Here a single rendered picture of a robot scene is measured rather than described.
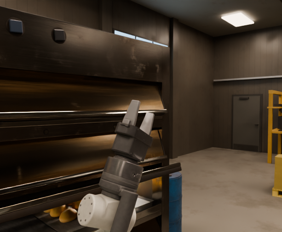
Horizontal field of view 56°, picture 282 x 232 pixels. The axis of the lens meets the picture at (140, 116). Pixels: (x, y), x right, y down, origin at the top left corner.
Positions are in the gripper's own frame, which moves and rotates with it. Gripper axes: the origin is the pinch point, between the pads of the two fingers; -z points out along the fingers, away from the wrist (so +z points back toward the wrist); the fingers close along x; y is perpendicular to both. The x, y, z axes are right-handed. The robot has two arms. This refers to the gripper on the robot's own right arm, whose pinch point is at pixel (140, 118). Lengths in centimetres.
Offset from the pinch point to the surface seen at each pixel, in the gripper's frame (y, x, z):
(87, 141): 48, -40, 5
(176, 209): 83, -287, 32
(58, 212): 66, -59, 42
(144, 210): 33, -88, 28
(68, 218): 56, -57, 42
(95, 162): 43, -45, 12
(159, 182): 32, -96, 11
